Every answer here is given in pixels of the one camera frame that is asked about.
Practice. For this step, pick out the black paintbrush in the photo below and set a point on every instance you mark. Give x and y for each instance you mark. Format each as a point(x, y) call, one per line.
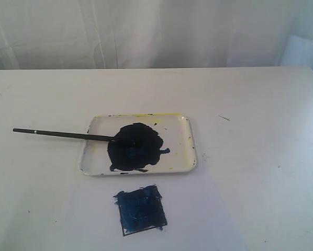
point(102, 138)

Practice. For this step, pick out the white paint tray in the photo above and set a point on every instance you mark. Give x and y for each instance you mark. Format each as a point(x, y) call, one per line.
point(155, 143)

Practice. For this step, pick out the white backdrop curtain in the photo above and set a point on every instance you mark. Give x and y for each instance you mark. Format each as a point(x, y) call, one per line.
point(154, 34)

